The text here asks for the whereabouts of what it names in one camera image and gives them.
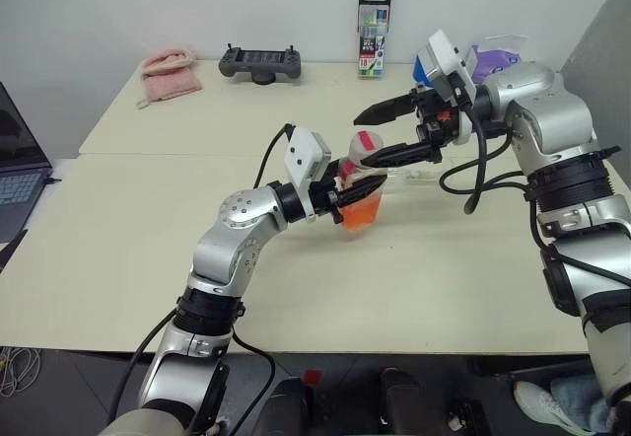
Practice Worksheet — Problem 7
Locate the dark laptop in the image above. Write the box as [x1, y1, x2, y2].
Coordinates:
[0, 80, 54, 245]

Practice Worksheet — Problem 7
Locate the marker pen pack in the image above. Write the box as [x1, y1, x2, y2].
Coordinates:
[355, 0, 393, 81]

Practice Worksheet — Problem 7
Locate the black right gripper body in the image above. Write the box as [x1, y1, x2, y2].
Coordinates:
[411, 86, 467, 166]

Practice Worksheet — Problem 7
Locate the blue jeans leg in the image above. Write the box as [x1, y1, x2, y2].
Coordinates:
[549, 374, 613, 433]

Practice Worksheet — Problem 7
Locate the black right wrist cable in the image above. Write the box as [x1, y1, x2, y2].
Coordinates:
[438, 105, 534, 216]

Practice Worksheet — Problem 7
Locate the purple plastic bag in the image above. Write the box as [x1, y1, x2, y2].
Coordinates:
[465, 34, 532, 85]

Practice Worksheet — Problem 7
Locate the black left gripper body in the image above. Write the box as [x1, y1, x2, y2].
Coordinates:
[312, 163, 346, 226]

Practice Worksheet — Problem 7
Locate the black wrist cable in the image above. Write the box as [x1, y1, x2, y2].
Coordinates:
[438, 105, 534, 216]
[252, 122, 297, 191]

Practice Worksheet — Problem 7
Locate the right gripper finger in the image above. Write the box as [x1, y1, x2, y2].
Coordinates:
[353, 90, 421, 127]
[359, 141, 441, 169]

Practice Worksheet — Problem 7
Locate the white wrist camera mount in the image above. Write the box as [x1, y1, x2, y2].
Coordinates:
[284, 127, 332, 224]
[426, 29, 478, 147]

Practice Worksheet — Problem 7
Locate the grey handheld controller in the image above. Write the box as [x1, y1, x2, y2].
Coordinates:
[218, 43, 304, 86]

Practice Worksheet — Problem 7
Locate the clear plastic tray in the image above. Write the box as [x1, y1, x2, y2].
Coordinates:
[383, 165, 441, 188]

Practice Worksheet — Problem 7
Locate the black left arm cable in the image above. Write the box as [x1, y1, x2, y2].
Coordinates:
[105, 307, 277, 436]

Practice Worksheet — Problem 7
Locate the white cable bundle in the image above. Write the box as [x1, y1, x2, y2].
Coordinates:
[0, 345, 43, 399]

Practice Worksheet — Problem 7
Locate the blue box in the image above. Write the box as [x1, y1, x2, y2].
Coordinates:
[412, 53, 435, 88]

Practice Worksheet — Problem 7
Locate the white sneaker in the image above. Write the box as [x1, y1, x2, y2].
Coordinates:
[512, 379, 593, 436]

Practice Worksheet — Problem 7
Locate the pink towel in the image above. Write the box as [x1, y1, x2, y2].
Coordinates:
[136, 48, 204, 110]

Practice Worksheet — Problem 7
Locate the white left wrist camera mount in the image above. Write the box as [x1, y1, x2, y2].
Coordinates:
[284, 127, 332, 224]

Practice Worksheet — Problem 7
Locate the orange drink bottle red cap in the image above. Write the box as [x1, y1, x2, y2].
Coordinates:
[338, 129, 386, 233]

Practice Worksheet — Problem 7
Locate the dark rounded shape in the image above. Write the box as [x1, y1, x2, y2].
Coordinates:
[379, 366, 428, 436]
[259, 376, 310, 436]

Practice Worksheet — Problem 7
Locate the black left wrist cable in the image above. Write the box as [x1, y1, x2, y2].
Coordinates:
[252, 122, 297, 191]

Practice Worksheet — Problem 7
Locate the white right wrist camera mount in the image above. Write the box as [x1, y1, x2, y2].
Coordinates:
[426, 29, 478, 147]

